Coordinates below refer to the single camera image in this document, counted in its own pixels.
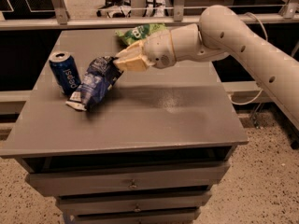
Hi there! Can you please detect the white cable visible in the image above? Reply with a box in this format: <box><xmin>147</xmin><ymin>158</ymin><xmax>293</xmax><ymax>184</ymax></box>
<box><xmin>229</xmin><ymin>11</ymin><xmax>269</xmax><ymax>106</ymax></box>

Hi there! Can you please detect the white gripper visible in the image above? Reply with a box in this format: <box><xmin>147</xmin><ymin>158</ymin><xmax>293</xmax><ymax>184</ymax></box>
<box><xmin>114</xmin><ymin>30</ymin><xmax>176</xmax><ymax>72</ymax></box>

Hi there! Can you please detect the blue pepsi can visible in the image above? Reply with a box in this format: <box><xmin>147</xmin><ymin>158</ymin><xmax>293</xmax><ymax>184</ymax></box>
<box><xmin>49</xmin><ymin>51</ymin><xmax>81</xmax><ymax>95</ymax></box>

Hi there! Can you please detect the grey drawer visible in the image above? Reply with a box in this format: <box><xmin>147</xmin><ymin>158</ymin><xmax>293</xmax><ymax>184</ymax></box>
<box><xmin>57</xmin><ymin>190</ymin><xmax>211</xmax><ymax>216</ymax></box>
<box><xmin>26</xmin><ymin>161</ymin><xmax>230</xmax><ymax>196</ymax></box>
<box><xmin>66</xmin><ymin>207</ymin><xmax>200</xmax><ymax>224</ymax></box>

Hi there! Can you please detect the middle grey drawer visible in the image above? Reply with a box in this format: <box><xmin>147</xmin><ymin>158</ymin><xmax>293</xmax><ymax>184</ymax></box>
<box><xmin>57</xmin><ymin>190</ymin><xmax>211</xmax><ymax>216</ymax></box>

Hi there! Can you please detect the black office chair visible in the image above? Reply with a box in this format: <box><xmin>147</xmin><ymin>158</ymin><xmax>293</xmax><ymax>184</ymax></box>
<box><xmin>96</xmin><ymin>0</ymin><xmax>131</xmax><ymax>18</ymax></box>

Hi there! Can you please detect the top grey drawer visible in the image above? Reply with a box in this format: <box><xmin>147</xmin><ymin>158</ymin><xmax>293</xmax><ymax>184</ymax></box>
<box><xmin>26</xmin><ymin>161</ymin><xmax>230</xmax><ymax>196</ymax></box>

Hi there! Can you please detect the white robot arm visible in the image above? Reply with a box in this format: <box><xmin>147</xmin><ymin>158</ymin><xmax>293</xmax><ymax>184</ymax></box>
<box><xmin>114</xmin><ymin>6</ymin><xmax>299</xmax><ymax>128</ymax></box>

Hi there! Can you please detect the bottom grey drawer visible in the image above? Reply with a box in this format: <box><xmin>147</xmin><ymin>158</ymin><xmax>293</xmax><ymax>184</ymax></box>
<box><xmin>66</xmin><ymin>207</ymin><xmax>200</xmax><ymax>224</ymax></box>

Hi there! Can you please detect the grey metal railing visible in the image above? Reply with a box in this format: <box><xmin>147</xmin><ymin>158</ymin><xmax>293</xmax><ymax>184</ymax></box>
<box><xmin>0</xmin><ymin>0</ymin><xmax>299</xmax><ymax>31</ymax></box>

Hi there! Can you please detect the green chip bag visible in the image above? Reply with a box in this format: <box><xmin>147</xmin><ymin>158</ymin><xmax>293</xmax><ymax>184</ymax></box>
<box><xmin>115</xmin><ymin>23</ymin><xmax>166</xmax><ymax>46</ymax></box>

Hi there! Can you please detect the blue chip bag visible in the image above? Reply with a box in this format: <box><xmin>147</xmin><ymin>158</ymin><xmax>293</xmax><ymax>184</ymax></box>
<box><xmin>65</xmin><ymin>56</ymin><xmax>122</xmax><ymax>111</ymax></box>

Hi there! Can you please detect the grey drawer cabinet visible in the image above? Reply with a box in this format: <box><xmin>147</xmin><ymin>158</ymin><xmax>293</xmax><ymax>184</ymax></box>
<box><xmin>0</xmin><ymin>26</ymin><xmax>249</xmax><ymax>224</ymax></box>

